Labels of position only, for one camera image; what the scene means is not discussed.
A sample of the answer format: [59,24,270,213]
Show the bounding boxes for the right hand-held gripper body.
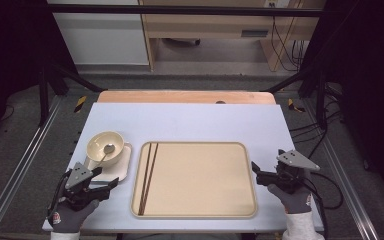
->
[273,149,321,195]

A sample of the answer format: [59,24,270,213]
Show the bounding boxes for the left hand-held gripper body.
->
[61,161,98,212]

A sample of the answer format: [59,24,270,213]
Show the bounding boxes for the white square plate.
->
[83,142,133,184]

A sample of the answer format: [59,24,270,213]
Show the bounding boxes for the cream bowl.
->
[85,130,126,168]

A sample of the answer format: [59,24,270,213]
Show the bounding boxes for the metal spoon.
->
[94,143,117,169]

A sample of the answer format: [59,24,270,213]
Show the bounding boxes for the dark wooden chopstick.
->
[141,142,160,216]
[137,142,153,216]

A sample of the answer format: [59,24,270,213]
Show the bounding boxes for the beige tray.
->
[130,141,258,219]

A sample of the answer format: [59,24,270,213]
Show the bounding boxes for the person's right hand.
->
[267,184,313,215]

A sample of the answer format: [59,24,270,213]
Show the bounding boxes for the yellow black floor tape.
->
[73,95,88,114]
[287,98,306,113]

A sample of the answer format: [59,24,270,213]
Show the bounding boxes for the black metal stand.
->
[38,61,104,128]
[263,63,329,129]

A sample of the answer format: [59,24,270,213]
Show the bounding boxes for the wooden table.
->
[97,89,277,105]

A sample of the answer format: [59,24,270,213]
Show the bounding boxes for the dark curtain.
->
[299,0,384,201]
[0,0,78,148]

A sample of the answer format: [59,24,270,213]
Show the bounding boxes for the white cabinet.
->
[48,0,150,66]

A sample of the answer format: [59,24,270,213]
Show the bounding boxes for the beige wooden desk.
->
[139,0,326,72]

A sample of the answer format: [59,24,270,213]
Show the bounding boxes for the black crossbar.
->
[46,3,328,18]

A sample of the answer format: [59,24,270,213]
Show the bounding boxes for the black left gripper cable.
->
[45,169,74,219]

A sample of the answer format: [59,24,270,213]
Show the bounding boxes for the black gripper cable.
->
[299,171,345,240]
[45,169,74,219]

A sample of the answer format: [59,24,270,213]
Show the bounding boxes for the black floor cables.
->
[288,109,344,161]

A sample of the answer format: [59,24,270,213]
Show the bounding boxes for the aluminium floor rail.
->
[0,94,63,240]
[304,99,381,240]

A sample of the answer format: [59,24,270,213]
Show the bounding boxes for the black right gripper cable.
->
[299,171,345,240]

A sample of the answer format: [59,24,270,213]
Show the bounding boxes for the black hanging cables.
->
[269,16,306,73]

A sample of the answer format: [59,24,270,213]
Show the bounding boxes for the yellow cable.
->
[273,0,302,72]

